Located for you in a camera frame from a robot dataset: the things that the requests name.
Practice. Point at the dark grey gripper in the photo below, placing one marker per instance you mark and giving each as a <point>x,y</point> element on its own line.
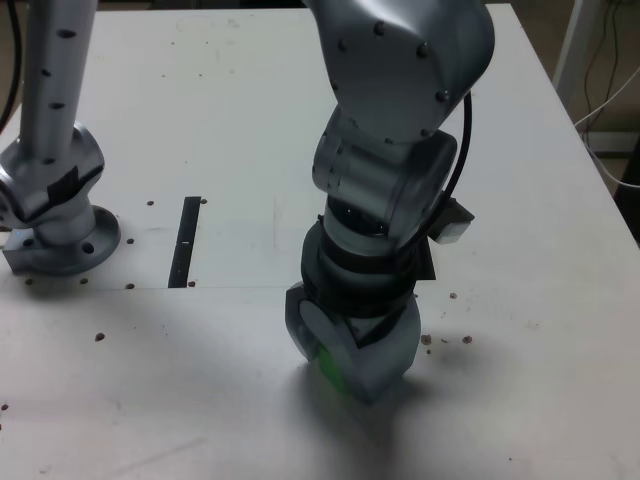
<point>370,330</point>

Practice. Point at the green cube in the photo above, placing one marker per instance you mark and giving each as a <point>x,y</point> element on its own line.
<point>332,372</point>

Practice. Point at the black tape square outline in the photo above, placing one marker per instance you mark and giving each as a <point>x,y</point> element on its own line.
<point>427,265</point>

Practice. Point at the black tape strip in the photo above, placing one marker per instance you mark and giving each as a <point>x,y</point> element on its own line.
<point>183,245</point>

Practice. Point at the white horizontal bar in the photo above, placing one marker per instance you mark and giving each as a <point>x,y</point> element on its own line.
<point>615,141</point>

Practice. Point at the grey gripper camera box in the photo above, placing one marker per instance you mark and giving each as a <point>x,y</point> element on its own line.
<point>455,225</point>

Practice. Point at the white metal post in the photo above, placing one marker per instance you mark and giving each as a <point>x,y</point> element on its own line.
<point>570,50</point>

